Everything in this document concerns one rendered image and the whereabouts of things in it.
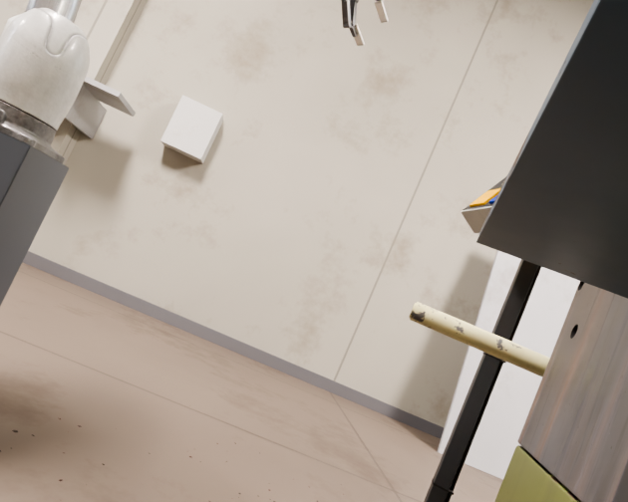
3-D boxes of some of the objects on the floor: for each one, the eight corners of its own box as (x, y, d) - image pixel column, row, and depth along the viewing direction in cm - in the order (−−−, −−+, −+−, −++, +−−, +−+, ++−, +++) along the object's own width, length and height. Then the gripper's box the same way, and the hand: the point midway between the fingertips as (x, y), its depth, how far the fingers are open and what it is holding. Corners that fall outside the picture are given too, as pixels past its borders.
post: (394, 582, 119) (552, 185, 129) (394, 574, 123) (548, 189, 133) (409, 590, 119) (568, 190, 128) (409, 582, 122) (563, 195, 132)
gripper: (333, -15, 139) (359, 55, 152) (382, -58, 147) (403, 11, 161) (315, -11, 144) (342, 55, 157) (364, -53, 152) (385, 13, 166)
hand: (372, 30), depth 158 cm, fingers open, 13 cm apart
